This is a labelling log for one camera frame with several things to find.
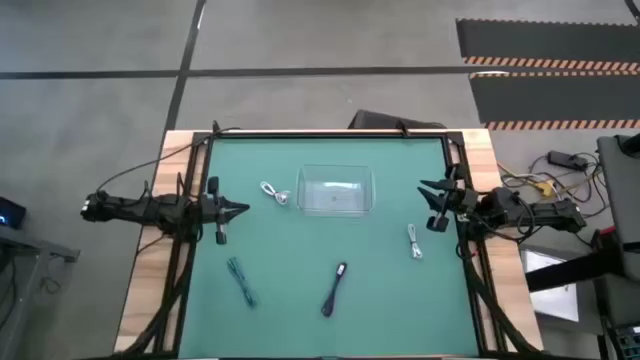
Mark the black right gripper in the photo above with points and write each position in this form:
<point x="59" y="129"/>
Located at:
<point x="462" y="202"/>

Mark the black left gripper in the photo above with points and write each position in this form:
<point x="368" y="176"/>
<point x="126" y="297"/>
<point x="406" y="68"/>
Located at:
<point x="212" y="210"/>

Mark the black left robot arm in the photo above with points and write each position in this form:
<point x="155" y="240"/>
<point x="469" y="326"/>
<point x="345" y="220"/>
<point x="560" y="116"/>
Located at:
<point x="135" y="207"/>

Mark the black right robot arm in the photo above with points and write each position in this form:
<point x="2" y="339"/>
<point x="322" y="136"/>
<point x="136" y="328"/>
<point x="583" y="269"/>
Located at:
<point x="540" y="212"/>

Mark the clear plastic container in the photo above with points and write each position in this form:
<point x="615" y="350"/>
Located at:
<point x="350" y="175"/>

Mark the yellow plug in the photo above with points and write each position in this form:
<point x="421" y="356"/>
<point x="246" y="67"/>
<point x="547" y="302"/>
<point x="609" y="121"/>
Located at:
<point x="544" y="188"/>

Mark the black power adapter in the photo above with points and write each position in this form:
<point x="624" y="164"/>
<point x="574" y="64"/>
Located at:
<point x="567" y="160"/>

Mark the green table mat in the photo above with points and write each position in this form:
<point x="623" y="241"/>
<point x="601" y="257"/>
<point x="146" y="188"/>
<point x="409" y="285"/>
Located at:
<point x="300" y="325"/>

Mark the black hazard-striped floor mat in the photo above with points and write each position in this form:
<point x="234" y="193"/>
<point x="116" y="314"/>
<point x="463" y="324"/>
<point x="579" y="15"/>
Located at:
<point x="550" y="97"/>
<point x="550" y="40"/>

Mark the black metal beam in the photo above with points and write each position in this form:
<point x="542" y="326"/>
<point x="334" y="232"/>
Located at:
<point x="565" y="272"/>

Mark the white paper sheet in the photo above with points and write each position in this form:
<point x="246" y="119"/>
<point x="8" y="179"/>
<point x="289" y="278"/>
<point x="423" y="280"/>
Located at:
<point x="555" y="300"/>

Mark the red black clamp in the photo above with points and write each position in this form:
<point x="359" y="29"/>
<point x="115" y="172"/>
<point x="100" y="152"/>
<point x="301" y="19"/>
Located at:
<point x="602" y="237"/>

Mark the grey cabinet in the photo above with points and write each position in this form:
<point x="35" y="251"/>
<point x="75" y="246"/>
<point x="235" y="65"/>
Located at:
<point x="622" y="200"/>

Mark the grey desk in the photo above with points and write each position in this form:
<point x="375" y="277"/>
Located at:
<point x="20" y="245"/>

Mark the black device with blue light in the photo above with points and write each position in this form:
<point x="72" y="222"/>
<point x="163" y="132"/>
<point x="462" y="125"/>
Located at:
<point x="11" y="212"/>

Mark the black button panel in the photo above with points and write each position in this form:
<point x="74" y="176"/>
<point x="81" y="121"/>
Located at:
<point x="627" y="345"/>

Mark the black table frame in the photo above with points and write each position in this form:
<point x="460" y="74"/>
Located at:
<point x="176" y="300"/>

